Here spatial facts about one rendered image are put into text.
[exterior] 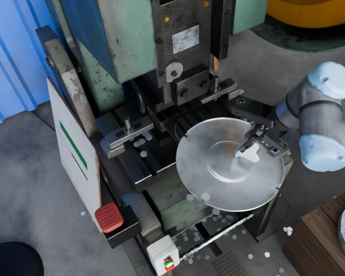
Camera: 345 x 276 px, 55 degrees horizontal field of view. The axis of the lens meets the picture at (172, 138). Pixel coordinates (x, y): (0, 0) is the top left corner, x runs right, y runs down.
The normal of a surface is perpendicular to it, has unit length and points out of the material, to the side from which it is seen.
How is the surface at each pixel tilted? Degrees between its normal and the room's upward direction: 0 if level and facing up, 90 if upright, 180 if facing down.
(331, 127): 11
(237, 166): 6
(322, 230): 0
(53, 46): 31
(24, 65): 90
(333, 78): 23
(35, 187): 0
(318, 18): 90
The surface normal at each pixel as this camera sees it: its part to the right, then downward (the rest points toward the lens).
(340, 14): -0.86, 0.43
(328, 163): -0.14, 0.88
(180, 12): 0.51, 0.66
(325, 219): -0.06, -0.61
